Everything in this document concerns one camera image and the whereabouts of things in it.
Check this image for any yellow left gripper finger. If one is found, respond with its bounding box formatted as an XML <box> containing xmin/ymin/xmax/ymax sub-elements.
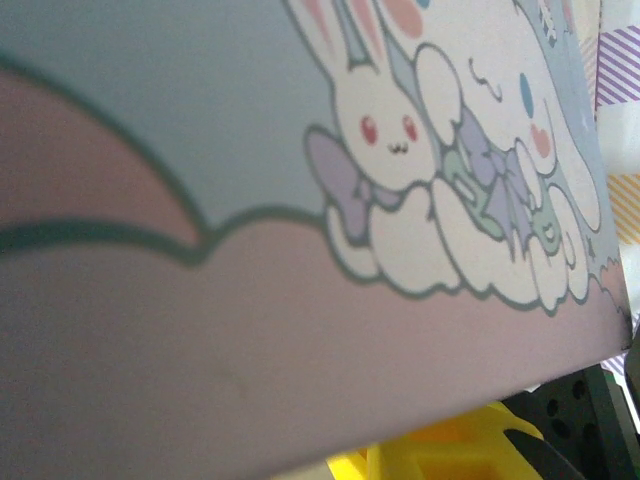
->
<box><xmin>324</xmin><ymin>402</ymin><xmax>586</xmax><ymax>480</ymax></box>

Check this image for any pastel cartoon tin box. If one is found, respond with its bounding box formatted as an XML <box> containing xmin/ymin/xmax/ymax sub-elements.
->
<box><xmin>0</xmin><ymin>0</ymin><xmax>634</xmax><ymax>480</ymax></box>

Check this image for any striped patchwork backdrop sheet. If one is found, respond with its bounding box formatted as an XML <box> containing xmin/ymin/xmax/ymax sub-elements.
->
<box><xmin>579</xmin><ymin>0</ymin><xmax>640</xmax><ymax>321</ymax></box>

